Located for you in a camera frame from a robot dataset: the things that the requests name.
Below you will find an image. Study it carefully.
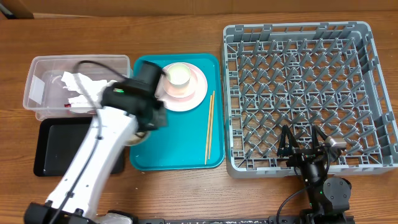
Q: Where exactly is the cardboard backdrop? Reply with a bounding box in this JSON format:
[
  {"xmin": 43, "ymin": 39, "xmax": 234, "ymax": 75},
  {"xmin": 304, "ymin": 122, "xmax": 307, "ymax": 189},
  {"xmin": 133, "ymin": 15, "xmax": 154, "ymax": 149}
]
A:
[{"xmin": 1, "ymin": 0, "xmax": 397, "ymax": 19}]

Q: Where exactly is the pink small plate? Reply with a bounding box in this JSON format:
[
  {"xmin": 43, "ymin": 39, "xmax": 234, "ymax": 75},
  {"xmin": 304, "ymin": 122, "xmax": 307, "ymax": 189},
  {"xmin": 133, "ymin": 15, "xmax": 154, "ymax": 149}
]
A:
[{"xmin": 163, "ymin": 65, "xmax": 198, "ymax": 98}]

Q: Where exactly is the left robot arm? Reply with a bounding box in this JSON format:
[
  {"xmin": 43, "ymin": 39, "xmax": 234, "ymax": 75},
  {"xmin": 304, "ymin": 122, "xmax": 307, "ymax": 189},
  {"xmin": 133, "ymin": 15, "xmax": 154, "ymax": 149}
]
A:
[{"xmin": 24, "ymin": 78, "xmax": 164, "ymax": 223}]

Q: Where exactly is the left wooden chopstick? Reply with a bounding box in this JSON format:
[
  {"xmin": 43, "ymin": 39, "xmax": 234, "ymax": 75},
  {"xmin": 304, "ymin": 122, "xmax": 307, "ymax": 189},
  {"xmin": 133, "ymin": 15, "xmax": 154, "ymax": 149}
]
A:
[{"xmin": 205, "ymin": 95, "xmax": 213, "ymax": 165}]

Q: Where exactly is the wooden chopstick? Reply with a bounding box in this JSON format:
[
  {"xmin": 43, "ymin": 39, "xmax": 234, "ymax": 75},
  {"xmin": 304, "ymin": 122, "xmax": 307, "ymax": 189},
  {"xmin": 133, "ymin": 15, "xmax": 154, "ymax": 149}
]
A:
[
  {"xmin": 208, "ymin": 90, "xmax": 215, "ymax": 160},
  {"xmin": 205, "ymin": 95, "xmax": 213, "ymax": 165}
]

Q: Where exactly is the teal plastic tray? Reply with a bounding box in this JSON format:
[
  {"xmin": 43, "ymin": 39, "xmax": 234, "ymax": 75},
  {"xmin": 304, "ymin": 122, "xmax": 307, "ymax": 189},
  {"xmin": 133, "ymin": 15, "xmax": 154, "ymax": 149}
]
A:
[{"xmin": 130, "ymin": 53, "xmax": 225, "ymax": 171}]

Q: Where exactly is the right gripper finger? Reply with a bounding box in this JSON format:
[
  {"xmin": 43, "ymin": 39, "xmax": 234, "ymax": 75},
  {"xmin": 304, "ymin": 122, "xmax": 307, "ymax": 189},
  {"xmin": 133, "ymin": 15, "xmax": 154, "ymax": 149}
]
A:
[
  {"xmin": 312, "ymin": 124, "xmax": 327, "ymax": 149},
  {"xmin": 278, "ymin": 125, "xmax": 299, "ymax": 151}
]

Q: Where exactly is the black plastic tray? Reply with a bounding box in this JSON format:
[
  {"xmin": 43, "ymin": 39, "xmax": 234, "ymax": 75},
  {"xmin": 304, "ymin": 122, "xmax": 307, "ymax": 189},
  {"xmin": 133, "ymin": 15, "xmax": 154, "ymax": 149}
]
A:
[{"xmin": 33, "ymin": 116, "xmax": 126, "ymax": 177}]

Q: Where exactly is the grey dishwasher rack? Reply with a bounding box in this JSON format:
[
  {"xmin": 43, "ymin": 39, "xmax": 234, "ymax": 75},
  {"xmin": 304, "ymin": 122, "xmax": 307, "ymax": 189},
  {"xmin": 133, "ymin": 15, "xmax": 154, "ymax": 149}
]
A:
[{"xmin": 221, "ymin": 21, "xmax": 397, "ymax": 178}]

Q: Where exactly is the right wooden chopstick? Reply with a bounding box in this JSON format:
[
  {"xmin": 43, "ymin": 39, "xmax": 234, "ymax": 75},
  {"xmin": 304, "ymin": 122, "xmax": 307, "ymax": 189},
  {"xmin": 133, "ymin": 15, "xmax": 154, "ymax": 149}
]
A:
[{"xmin": 208, "ymin": 90, "xmax": 215, "ymax": 160}]

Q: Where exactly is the clear plastic bin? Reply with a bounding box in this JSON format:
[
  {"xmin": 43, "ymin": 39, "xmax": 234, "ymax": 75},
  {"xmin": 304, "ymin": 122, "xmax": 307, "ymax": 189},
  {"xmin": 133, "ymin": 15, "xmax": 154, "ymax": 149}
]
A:
[{"xmin": 23, "ymin": 54, "xmax": 132, "ymax": 121}]

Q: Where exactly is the pink large plate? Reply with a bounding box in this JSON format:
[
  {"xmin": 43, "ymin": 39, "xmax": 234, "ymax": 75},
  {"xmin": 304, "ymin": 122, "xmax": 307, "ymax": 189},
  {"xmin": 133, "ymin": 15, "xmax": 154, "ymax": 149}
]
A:
[{"xmin": 155, "ymin": 62, "xmax": 208, "ymax": 112}]

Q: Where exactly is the white paper cup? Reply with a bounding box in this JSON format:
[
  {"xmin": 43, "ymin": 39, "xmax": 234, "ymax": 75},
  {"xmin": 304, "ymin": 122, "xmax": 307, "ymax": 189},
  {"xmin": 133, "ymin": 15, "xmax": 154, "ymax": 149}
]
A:
[{"xmin": 166, "ymin": 63, "xmax": 191, "ymax": 88}]

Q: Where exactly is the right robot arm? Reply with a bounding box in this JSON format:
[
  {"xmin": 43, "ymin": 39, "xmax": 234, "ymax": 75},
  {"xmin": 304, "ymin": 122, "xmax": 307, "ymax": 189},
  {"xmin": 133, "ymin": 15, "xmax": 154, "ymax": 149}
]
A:
[{"xmin": 275, "ymin": 125, "xmax": 354, "ymax": 223}]

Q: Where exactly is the white napkin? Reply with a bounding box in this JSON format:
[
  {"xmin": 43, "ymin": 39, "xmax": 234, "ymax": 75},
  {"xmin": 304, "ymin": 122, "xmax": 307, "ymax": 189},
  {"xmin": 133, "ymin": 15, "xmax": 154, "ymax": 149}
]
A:
[{"xmin": 61, "ymin": 72, "xmax": 116, "ymax": 113}]

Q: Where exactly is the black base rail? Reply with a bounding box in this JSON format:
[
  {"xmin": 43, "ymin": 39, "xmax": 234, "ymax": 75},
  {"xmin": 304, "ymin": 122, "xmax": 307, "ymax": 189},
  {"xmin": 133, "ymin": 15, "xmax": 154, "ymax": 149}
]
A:
[{"xmin": 105, "ymin": 211, "xmax": 355, "ymax": 224}]

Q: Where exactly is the grey bowl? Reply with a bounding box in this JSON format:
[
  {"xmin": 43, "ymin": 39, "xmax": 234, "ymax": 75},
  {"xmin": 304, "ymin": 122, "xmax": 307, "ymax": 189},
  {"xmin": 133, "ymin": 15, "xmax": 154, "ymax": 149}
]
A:
[{"xmin": 124, "ymin": 131, "xmax": 150, "ymax": 146}]

